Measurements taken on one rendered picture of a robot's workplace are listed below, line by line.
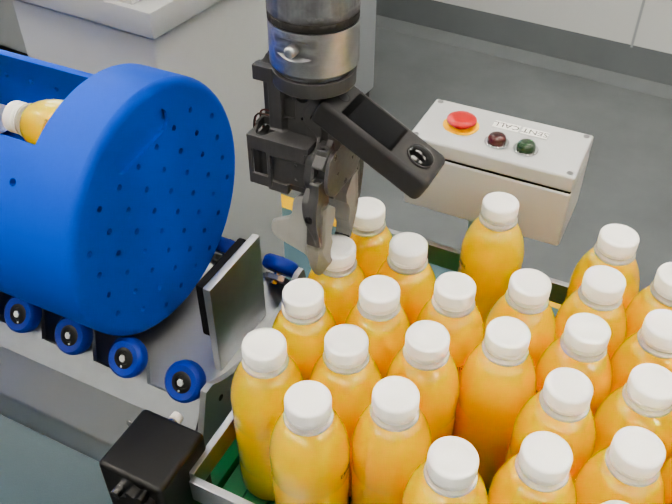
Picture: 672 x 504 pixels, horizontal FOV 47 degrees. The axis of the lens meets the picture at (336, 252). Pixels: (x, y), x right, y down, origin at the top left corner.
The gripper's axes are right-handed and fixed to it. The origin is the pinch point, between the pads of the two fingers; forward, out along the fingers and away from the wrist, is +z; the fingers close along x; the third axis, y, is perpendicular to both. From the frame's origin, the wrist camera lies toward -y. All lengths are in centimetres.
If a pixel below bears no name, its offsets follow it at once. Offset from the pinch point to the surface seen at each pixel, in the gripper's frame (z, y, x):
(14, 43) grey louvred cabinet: 98, 232, -161
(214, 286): 4.0, 10.8, 6.3
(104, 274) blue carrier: 0.6, 19.1, 12.5
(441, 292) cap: -0.8, -11.7, 1.6
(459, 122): -2.0, -3.8, -25.6
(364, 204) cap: -0.7, 0.3, -7.5
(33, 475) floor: 109, 84, -8
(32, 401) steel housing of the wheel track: 24.4, 33.0, 16.0
